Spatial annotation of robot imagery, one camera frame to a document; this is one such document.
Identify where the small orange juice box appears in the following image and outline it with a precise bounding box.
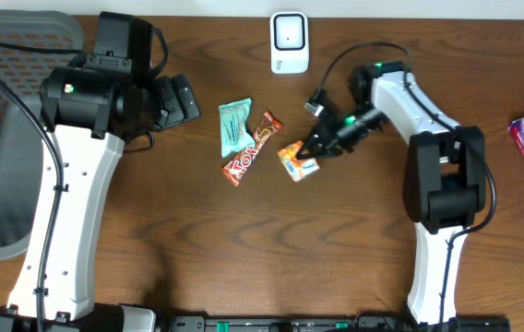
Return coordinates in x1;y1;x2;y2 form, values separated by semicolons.
278;140;320;182

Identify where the teal snack wrapper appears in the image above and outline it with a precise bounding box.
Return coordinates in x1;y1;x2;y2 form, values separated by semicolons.
219;98;255;158

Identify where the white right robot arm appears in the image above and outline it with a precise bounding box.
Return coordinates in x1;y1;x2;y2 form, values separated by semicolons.
296;61;486;331

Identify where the red Top chocolate bar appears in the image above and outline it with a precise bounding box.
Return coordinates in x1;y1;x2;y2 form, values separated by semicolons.
221;111;283;186

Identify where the grey plastic mesh basket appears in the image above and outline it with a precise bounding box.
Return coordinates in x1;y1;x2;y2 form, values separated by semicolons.
0;10;84;260

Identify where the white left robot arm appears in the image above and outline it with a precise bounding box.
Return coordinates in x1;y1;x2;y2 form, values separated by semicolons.
0;66;200;331

